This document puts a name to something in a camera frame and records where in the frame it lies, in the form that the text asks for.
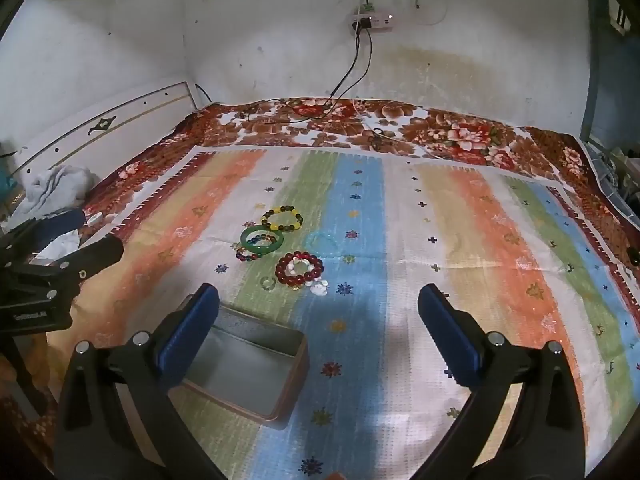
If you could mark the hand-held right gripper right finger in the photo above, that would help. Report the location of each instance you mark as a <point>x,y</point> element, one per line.
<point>450,330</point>

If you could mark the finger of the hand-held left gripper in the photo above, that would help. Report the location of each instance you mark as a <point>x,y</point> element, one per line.
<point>95,255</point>

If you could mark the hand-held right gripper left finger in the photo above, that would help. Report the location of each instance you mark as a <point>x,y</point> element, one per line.
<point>187,325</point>

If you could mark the rectangular metal tin box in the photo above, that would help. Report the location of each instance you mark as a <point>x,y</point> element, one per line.
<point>250,360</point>

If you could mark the green jade bangle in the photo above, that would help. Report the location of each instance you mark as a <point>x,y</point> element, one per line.
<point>245,237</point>

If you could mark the small white shell beads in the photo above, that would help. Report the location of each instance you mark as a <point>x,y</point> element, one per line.
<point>317,288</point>

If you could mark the clear pale blue bangle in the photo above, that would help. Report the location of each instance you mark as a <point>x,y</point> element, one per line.
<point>309,240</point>

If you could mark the small white round lid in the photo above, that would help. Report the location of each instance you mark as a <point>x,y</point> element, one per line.
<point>94,218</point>

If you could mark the dark blue cloth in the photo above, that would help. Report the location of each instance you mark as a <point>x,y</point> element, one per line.
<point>57,225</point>

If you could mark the grey white cloth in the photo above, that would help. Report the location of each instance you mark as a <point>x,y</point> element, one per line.
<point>55,187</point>

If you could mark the striped pastel mat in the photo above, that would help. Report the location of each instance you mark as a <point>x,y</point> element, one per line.
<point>400,260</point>

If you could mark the teal object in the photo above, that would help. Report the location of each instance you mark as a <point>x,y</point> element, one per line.
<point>10,180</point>

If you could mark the white headboard with gold trim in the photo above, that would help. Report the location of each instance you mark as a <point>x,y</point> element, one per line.
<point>100,125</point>

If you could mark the brown floral blanket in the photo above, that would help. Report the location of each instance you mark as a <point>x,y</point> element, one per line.
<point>450,132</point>

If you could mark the grey plastic crate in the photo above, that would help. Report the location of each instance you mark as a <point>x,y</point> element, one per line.
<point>610,180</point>

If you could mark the white power strip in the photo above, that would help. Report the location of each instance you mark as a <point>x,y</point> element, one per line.
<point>372,21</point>

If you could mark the blue door frame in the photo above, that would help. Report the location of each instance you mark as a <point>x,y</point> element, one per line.
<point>600,60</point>

